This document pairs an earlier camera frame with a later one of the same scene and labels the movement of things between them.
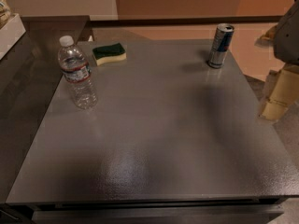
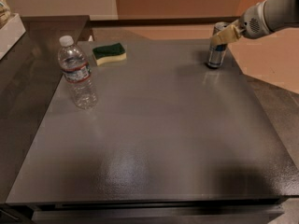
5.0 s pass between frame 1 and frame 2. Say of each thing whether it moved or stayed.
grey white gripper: moved
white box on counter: stayed
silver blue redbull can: stayed
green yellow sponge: stayed
